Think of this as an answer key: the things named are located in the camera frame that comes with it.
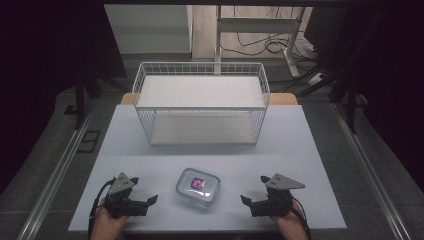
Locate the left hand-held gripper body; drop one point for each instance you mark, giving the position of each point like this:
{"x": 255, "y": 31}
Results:
{"x": 120, "y": 186}

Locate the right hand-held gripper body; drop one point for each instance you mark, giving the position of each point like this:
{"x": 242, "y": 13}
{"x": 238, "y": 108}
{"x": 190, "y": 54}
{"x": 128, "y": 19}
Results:
{"x": 283, "y": 182}

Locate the clear plastic food container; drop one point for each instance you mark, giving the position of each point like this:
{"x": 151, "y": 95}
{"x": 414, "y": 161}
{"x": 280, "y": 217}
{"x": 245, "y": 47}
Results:
{"x": 186, "y": 186}

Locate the person's left hand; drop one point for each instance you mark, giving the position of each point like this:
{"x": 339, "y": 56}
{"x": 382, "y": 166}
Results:
{"x": 106, "y": 228}

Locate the person's right hand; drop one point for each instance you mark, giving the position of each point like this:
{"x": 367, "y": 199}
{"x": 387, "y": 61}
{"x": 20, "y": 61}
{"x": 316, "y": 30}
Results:
{"x": 291, "y": 226}

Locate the wooden board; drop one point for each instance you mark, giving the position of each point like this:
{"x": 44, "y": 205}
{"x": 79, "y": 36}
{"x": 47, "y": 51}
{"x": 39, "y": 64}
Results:
{"x": 283, "y": 99}

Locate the black metal stand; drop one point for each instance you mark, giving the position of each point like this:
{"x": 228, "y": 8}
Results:
{"x": 350, "y": 106}
{"x": 79, "y": 100}

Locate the white board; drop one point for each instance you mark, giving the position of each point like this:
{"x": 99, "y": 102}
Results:
{"x": 200, "y": 90}

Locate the aluminium rail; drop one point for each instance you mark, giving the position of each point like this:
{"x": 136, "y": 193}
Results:
{"x": 370, "y": 166}
{"x": 56, "y": 180}

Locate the white metal desk frame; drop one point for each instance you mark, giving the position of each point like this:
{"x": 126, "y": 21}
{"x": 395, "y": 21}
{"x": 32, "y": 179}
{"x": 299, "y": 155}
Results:
{"x": 256, "y": 25}

